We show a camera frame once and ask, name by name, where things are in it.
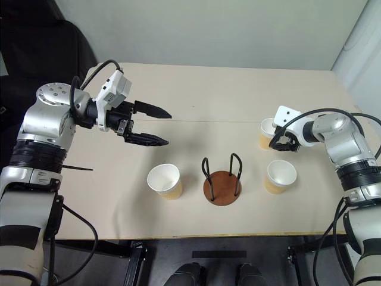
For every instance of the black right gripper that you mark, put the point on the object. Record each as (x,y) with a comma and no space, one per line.
(292,142)

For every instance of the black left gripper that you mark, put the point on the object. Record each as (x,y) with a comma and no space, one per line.
(120,114)

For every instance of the white and tan paper cup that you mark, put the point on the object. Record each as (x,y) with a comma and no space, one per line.
(265,131)
(166,181)
(279,177)

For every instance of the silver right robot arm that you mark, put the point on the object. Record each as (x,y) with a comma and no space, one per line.
(342,134)

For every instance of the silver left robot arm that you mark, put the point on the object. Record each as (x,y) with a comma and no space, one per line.
(44,119)

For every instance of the thin black pointed strip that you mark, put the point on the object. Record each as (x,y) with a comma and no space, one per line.
(78,168)

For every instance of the black metal table leg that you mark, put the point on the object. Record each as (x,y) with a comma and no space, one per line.
(137,262)
(294,262)

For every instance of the black tape strip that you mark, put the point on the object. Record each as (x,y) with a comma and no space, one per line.
(219,254)

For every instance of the black fabric chair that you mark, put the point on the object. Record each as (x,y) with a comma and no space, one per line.
(44,44)

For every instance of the dark rounded shape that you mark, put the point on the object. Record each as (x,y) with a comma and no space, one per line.
(248,275)
(186,275)

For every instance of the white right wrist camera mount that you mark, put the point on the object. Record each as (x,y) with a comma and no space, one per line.
(285,116)

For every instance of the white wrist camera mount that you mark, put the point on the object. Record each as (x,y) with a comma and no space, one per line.
(114,89)
(285,116)

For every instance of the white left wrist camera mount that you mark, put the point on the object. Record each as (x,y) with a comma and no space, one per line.
(114,89)

